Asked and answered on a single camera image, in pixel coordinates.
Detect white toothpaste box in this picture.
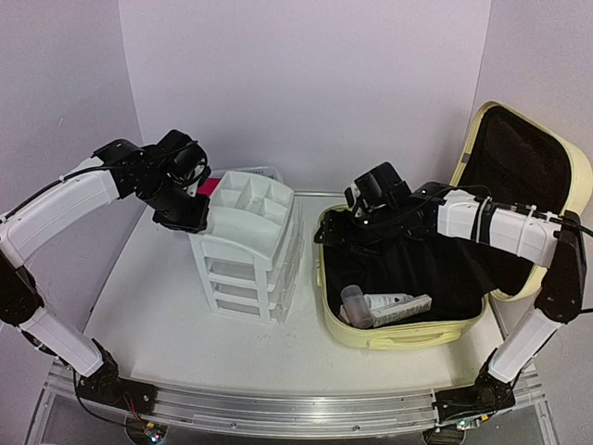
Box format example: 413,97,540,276
371,295,432,327

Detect pale yellow hard-shell suitcase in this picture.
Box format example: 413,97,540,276
314,102,592,350

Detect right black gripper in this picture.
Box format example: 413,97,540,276
314,205,400,260

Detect red shirt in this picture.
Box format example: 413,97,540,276
196,178,221,197

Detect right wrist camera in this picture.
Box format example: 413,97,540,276
344,183,368,210

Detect white plastic drawer organizer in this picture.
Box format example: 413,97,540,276
189,171,303,324

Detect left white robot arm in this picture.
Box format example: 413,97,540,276
1,130,210,405

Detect white lotion tube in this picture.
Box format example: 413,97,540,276
364,293,414,312

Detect white perforated plastic basket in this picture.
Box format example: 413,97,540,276
209,166,284,184

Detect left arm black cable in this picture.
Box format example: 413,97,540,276
55,157,140,418

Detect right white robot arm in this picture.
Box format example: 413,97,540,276
314,163,587,411

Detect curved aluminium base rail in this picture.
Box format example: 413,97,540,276
26,362,558,444

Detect clear plastic bottle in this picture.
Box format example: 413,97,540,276
340,285,373,329

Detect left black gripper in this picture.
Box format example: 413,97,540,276
135,175,210,234

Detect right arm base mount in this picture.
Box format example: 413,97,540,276
433,365,518,426

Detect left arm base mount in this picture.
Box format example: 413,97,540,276
75,346,158,414

